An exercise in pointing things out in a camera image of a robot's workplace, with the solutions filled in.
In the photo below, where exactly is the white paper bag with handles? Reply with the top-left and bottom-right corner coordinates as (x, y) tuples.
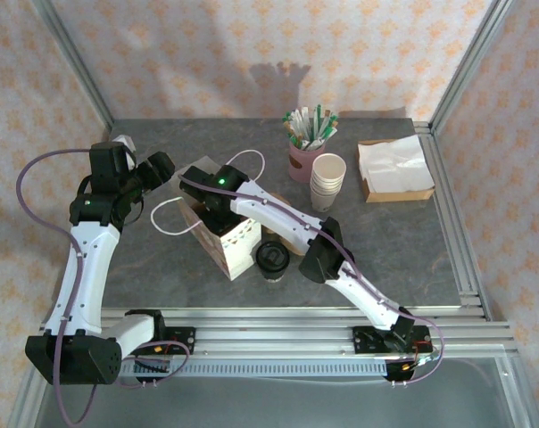
(151, 150), (267, 282)

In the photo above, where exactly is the paper coffee cup black lid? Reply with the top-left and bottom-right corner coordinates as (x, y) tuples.
(255, 242), (291, 284)

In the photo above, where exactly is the pink sachet holder cup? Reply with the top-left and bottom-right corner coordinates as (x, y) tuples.
(288, 137), (328, 183)

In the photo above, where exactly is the brown cardboard cup carrier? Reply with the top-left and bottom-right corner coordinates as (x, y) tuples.
(261, 191), (307, 256)

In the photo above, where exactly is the white paper cup stack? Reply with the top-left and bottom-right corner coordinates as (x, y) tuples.
(309, 153), (347, 213)

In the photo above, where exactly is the plain white sachet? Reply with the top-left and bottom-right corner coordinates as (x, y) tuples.
(297, 105), (314, 137)

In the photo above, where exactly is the white napkin stack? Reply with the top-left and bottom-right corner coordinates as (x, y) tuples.
(359, 142), (435, 194)

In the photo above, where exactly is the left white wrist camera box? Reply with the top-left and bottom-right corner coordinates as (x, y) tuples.
(111, 133), (137, 157)

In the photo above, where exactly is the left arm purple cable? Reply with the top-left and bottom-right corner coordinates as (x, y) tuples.
(17, 148), (191, 425)

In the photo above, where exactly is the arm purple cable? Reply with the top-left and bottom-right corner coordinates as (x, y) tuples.
(17, 148), (191, 425)
(178, 176), (448, 388)

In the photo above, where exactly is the aluminium frame post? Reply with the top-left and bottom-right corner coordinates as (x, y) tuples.
(428, 0), (515, 131)
(31, 0), (117, 130)

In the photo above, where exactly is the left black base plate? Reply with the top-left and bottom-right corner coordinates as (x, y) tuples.
(115, 326), (197, 358)

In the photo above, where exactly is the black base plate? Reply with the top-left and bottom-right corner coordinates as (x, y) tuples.
(350, 325), (434, 358)
(115, 326), (197, 358)

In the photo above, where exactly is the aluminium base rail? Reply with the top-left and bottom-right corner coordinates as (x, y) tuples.
(30, 306), (518, 360)

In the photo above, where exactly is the grey slotted cable duct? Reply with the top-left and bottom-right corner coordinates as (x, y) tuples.
(117, 359), (389, 378)

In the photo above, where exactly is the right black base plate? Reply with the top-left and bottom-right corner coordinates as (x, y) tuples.
(350, 325), (434, 358)

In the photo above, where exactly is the aluminium table side rail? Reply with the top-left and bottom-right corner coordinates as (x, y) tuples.
(411, 119), (494, 323)

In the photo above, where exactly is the aluminium frame leg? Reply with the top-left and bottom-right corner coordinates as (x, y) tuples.
(494, 358), (536, 428)
(8, 369), (47, 428)

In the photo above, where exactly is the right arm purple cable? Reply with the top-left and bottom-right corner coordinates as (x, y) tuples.
(178, 176), (448, 388)

